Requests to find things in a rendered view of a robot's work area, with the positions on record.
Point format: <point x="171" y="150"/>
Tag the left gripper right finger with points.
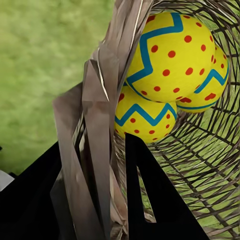
<point x="174" y="219"/>

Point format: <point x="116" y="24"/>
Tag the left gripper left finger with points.
<point x="26" y="209"/>

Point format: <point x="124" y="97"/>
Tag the wicker basket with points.
<point x="88" y="195"/>

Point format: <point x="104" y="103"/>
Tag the easter egg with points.
<point x="173" y="58"/>
<point x="150" y="121"/>
<point x="211" y="89"/>

